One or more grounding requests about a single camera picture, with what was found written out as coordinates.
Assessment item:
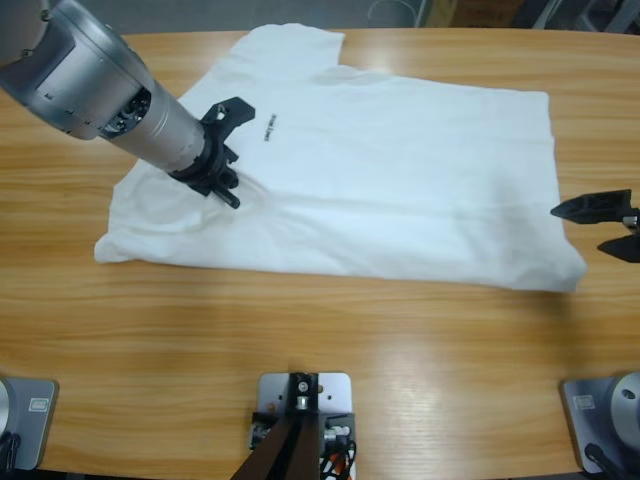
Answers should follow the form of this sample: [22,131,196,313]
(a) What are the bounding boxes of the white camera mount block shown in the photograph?
[249,370,359,480]

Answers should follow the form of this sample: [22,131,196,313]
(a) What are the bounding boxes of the grey metal frame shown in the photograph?
[529,0,640,36]

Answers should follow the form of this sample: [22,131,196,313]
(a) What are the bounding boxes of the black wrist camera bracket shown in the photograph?
[199,95,258,139]

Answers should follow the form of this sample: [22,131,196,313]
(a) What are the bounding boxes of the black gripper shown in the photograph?
[549,188,640,264]
[171,128,242,211]

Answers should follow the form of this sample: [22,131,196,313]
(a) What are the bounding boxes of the thin white wire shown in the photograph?
[368,0,417,25]

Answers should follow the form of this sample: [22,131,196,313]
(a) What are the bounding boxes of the dark brown camera post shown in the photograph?
[234,372,322,480]

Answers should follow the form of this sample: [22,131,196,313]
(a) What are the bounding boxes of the brown cardboard box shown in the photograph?
[432,0,526,26]

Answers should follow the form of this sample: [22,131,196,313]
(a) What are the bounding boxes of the black base cable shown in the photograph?
[0,432,24,471]
[584,442,626,480]

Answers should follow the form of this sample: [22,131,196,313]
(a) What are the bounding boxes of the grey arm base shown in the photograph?
[0,377,60,472]
[558,369,640,474]

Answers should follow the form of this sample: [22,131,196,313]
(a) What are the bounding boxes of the black orange cable tangle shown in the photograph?
[319,439,359,480]

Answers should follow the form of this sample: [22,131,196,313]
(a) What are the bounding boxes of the white t-shirt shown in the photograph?
[93,22,587,294]

